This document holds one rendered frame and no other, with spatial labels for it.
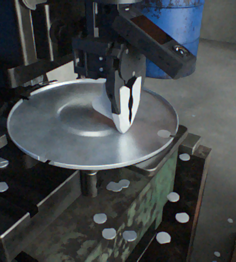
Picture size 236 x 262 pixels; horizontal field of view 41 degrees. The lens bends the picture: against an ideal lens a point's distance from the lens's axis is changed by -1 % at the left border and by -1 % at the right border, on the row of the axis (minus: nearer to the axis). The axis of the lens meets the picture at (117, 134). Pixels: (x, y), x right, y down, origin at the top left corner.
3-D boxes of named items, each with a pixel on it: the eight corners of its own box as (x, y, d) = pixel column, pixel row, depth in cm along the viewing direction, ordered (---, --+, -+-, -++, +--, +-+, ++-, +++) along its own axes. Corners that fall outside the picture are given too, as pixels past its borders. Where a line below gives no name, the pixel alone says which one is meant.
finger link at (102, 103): (99, 124, 54) (97, 72, 49) (130, 134, 51) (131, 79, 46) (88, 133, 51) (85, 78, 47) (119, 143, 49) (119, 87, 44)
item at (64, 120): (143, 195, 40) (143, 190, 40) (-32, 138, 49) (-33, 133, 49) (194, 99, 62) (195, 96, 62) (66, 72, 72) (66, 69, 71)
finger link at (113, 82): (121, 103, 49) (121, 48, 45) (131, 106, 49) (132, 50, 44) (104, 116, 46) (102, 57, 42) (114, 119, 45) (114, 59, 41)
